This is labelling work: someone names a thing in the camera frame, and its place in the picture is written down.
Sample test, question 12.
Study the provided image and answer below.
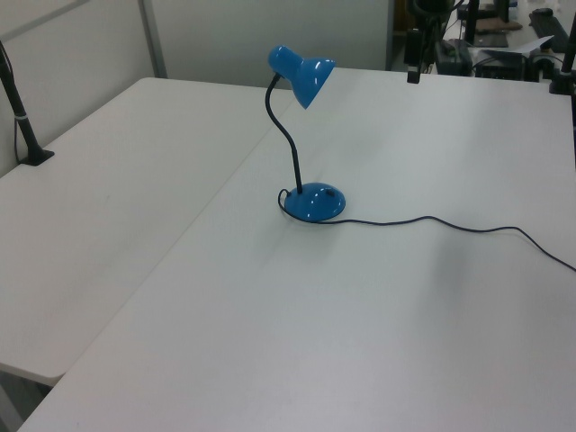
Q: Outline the dark robot gripper body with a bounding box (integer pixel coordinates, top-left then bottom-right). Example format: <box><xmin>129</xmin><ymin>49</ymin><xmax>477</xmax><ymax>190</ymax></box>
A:
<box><xmin>404</xmin><ymin>27</ymin><xmax>423</xmax><ymax>69</ymax></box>

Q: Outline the black equipment box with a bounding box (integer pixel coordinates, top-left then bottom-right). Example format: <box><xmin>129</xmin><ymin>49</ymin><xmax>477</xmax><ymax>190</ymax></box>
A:
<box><xmin>433</xmin><ymin>38</ymin><xmax>474</xmax><ymax>77</ymax></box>

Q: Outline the black monitor stand post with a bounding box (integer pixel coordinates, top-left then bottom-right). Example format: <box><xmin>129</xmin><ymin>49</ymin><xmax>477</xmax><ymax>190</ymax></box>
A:
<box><xmin>463</xmin><ymin>0</ymin><xmax>481</xmax><ymax>45</ymax></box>

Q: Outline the black camera pole with clamp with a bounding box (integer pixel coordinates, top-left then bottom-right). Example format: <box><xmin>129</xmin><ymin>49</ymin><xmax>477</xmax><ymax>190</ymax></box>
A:
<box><xmin>0</xmin><ymin>39</ymin><xmax>56</xmax><ymax>168</ymax></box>

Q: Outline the black lamp power cord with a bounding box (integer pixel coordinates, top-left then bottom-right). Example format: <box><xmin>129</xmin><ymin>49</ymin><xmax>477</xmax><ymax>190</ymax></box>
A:
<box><xmin>275</xmin><ymin>187</ymin><xmax>576</xmax><ymax>274</ymax></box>

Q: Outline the white paper sheet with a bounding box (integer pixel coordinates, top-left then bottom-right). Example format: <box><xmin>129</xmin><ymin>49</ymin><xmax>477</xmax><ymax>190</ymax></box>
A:
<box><xmin>475</xmin><ymin>35</ymin><xmax>554</xmax><ymax>59</ymax></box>

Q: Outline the black computer keyboard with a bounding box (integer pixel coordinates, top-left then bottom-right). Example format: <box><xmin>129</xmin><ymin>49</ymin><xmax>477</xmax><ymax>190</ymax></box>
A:
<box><xmin>527</xmin><ymin>10</ymin><xmax>572</xmax><ymax>51</ymax></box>

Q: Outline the blue gooseneck desk lamp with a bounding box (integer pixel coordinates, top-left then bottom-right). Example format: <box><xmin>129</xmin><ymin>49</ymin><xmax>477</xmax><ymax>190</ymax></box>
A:
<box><xmin>267</xmin><ymin>43</ymin><xmax>347</xmax><ymax>223</ymax></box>

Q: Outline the black clamped mounting pole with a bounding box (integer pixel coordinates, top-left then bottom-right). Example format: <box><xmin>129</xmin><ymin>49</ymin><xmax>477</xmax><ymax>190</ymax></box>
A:
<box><xmin>547</xmin><ymin>0</ymin><xmax>576</xmax><ymax>96</ymax></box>

